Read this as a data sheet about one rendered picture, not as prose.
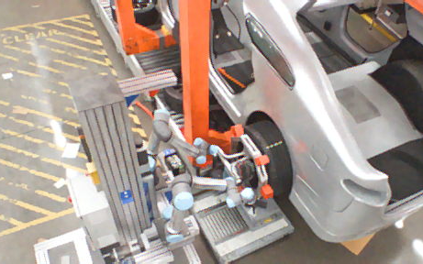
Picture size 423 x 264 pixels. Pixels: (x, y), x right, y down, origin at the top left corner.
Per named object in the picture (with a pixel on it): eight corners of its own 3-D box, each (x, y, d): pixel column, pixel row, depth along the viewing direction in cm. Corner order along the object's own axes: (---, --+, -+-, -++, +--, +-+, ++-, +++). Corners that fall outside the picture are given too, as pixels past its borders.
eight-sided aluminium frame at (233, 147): (262, 204, 349) (271, 166, 307) (256, 207, 347) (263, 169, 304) (234, 162, 376) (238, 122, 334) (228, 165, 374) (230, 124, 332)
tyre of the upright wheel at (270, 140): (250, 146, 391) (283, 201, 367) (230, 154, 382) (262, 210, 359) (265, 104, 335) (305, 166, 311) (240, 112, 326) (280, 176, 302)
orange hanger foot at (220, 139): (253, 146, 401) (257, 121, 374) (207, 162, 381) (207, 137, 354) (246, 135, 409) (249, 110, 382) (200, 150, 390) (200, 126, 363)
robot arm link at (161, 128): (157, 129, 272) (209, 160, 301) (159, 118, 279) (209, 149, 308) (147, 137, 278) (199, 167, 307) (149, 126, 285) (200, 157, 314)
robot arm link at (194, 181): (166, 178, 259) (229, 185, 286) (168, 191, 253) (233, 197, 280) (172, 167, 252) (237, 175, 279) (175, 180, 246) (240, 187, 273)
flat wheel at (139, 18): (166, 12, 590) (165, -4, 571) (144, 33, 549) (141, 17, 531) (128, 1, 600) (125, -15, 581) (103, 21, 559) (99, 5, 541)
